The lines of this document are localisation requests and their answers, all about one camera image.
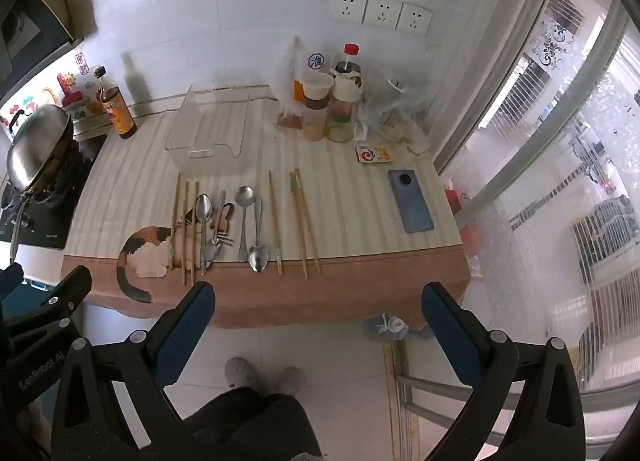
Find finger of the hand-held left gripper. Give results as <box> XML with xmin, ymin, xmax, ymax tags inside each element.
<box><xmin>0</xmin><ymin>265</ymin><xmax>94</xmax><ymax>342</ymax></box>
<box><xmin>0</xmin><ymin>262</ymin><xmax>25</xmax><ymax>307</ymax></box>

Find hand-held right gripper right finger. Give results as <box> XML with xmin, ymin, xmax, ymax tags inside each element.
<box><xmin>421</xmin><ymin>282</ymin><xmax>587</xmax><ymax>461</ymax></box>

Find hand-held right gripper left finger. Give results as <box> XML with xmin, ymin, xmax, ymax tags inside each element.
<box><xmin>50</xmin><ymin>281</ymin><xmax>216</xmax><ymax>461</ymax></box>

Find small metal spoon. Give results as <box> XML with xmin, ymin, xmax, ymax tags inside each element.
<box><xmin>195</xmin><ymin>194</ymin><xmax>212</xmax><ymax>276</ymax></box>
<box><xmin>202</xmin><ymin>191</ymin><xmax>229</xmax><ymax>265</ymax></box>

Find wooden chopstick white tip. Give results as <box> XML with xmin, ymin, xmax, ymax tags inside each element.
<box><xmin>268</xmin><ymin>170</ymin><xmax>284</xmax><ymax>276</ymax></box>

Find round metal spoon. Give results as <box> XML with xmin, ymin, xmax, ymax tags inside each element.
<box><xmin>235</xmin><ymin>186</ymin><xmax>256</xmax><ymax>263</ymax></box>

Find wooden chopstick green end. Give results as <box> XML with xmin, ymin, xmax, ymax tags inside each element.
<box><xmin>288</xmin><ymin>172</ymin><xmax>309</xmax><ymax>280</ymax></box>

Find clear plastic organizer box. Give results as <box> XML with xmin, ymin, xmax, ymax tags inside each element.
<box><xmin>165</xmin><ymin>82</ymin><xmax>251</xmax><ymax>174</ymax></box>

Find grey slipper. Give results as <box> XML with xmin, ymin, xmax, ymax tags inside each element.
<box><xmin>274</xmin><ymin>366</ymin><xmax>307</xmax><ymax>396</ymax></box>
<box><xmin>224</xmin><ymin>357</ymin><xmax>259</xmax><ymax>390</ymax></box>

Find black gas stove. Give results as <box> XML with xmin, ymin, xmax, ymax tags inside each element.
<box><xmin>0</xmin><ymin>133</ymin><xmax>109</xmax><ymax>250</ymax></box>

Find person's legs in dark trousers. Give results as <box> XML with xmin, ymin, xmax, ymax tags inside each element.
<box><xmin>182</xmin><ymin>387</ymin><xmax>324</xmax><ymax>461</ymax></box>

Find red object behind glass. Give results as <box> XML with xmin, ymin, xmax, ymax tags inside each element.
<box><xmin>444</xmin><ymin>180</ymin><xmax>482</xmax><ymax>264</ymax></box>

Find steel wok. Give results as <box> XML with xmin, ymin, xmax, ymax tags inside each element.
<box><xmin>6</xmin><ymin>105</ymin><xmax>75</xmax><ymax>265</ymax></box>

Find blue smartphone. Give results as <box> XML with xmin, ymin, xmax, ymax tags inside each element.
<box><xmin>387</xmin><ymin>169</ymin><xmax>435</xmax><ymax>235</ymax></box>

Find striped tablecloth with cat print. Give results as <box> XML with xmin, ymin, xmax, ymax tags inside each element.
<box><xmin>61</xmin><ymin>86</ymin><xmax>474</xmax><ymax>330</ymax></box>

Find small colourful packet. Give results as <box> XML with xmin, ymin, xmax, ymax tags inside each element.
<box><xmin>354</xmin><ymin>144</ymin><xmax>394</xmax><ymax>166</ymax></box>

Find dark soy sauce bottle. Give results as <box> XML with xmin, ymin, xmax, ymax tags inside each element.
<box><xmin>94</xmin><ymin>66</ymin><xmax>138</xmax><ymax>140</ymax></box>

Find glass sliding door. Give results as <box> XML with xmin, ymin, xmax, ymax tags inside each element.
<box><xmin>434</xmin><ymin>0</ymin><xmax>640</xmax><ymax>444</ymax></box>

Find clear crumpled plastic bag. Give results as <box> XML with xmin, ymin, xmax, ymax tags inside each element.
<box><xmin>359</xmin><ymin>77</ymin><xmax>434</xmax><ymax>155</ymax></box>

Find range hood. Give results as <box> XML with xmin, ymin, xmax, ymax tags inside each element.
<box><xmin>0</xmin><ymin>0</ymin><xmax>85</xmax><ymax>84</ymax></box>

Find plastic seasoning jar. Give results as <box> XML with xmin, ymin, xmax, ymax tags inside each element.
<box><xmin>301</xmin><ymin>73</ymin><xmax>334</xmax><ymax>142</ymax></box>

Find plastic bag with blue print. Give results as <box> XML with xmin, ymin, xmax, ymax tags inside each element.
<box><xmin>271</xmin><ymin>36</ymin><xmax>334</xmax><ymax>109</ymax></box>

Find red cap bottle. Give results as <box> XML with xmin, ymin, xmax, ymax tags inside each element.
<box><xmin>332</xmin><ymin>43</ymin><xmax>365</xmax><ymax>78</ymax></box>

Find colourful wall stickers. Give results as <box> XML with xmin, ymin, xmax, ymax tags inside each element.
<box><xmin>0</xmin><ymin>51</ymin><xmax>108</xmax><ymax>128</ymax></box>

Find white wall socket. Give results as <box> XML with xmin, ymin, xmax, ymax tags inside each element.
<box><xmin>330</xmin><ymin>0</ymin><xmax>370</xmax><ymax>24</ymax></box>
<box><xmin>363</xmin><ymin>0</ymin><xmax>402</xmax><ymax>30</ymax></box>
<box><xmin>396</xmin><ymin>3</ymin><xmax>434</xmax><ymax>36</ymax></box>

